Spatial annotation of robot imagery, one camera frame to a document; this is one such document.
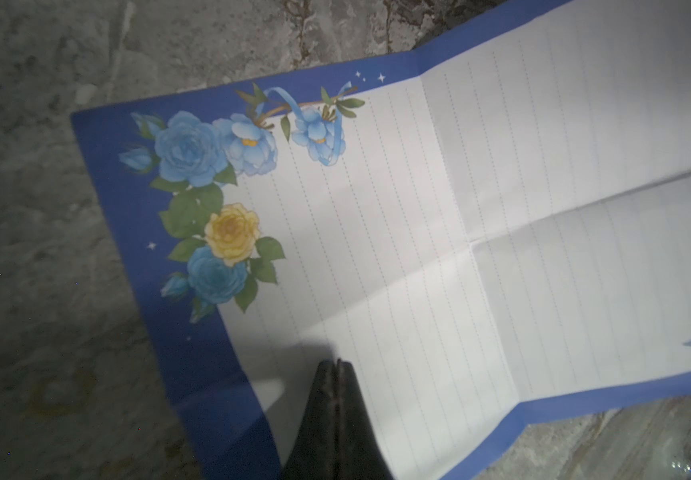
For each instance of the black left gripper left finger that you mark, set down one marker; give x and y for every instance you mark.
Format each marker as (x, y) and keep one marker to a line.
(313, 455)

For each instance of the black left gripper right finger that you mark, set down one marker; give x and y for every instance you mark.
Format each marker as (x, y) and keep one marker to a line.
(358, 455)

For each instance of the blue floral letter paper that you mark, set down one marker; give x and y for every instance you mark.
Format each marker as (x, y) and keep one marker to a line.
(494, 229)

